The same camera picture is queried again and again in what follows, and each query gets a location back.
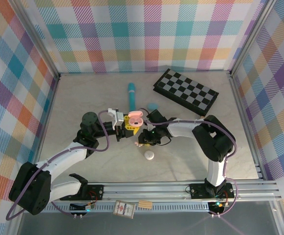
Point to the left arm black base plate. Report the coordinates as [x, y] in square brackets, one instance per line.
[95, 191]

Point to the left black controller board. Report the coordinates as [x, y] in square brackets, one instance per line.
[79, 207]

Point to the aluminium floor rail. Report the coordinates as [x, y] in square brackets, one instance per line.
[245, 122]
[44, 127]

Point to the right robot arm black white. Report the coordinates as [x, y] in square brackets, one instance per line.
[212, 142]

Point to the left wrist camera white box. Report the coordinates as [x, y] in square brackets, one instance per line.
[118, 118]

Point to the aluminium frame post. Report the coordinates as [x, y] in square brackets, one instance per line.
[251, 36]
[39, 41]

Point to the aluminium mounting rail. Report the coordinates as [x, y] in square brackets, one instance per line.
[144, 191]

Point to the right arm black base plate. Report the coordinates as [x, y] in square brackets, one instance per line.
[198, 191]

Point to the blue earbud charging case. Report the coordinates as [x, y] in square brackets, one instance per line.
[152, 106]

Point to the pink earbud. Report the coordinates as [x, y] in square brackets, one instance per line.
[137, 144]

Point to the white earbud charging case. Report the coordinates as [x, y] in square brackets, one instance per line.
[149, 155]

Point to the black grey folding chessboard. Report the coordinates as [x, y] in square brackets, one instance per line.
[185, 88]

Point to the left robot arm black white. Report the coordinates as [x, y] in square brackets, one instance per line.
[30, 188]

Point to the black controller board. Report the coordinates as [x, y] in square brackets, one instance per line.
[79, 207]
[216, 208]

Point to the right black controller board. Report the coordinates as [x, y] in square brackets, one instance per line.
[216, 208]

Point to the pink earbud charging case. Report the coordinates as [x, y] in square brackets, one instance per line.
[135, 120]

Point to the teal pen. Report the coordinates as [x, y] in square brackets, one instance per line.
[132, 98]

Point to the playing card box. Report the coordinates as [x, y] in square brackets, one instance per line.
[124, 208]

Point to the striped wooden block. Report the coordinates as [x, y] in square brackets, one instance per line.
[145, 204]

